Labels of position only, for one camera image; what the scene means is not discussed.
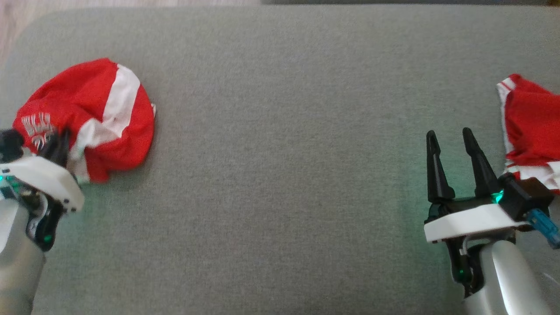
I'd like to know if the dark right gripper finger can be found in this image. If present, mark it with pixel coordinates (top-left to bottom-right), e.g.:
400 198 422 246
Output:
426 130 456 203
462 127 504 198

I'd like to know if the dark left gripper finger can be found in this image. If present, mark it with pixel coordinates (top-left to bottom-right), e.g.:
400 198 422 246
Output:
54 128 72 169
39 134 61 161

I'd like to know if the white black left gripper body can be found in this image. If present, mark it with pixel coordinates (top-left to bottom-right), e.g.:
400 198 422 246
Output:
0 155 85 214

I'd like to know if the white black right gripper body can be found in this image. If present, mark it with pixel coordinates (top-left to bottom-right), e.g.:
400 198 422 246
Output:
423 195 532 245

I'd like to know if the red white Bulls jersey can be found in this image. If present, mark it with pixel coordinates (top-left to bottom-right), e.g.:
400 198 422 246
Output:
12 58 157 184

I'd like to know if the red garment with white stripes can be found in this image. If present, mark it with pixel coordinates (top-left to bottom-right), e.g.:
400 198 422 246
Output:
497 73 560 195

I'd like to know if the grey sofa seat cushion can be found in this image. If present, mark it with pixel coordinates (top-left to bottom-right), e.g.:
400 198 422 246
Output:
0 4 560 315

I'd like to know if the blue-plug right camera cable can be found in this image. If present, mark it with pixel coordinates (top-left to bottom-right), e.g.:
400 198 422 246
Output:
527 208 560 250

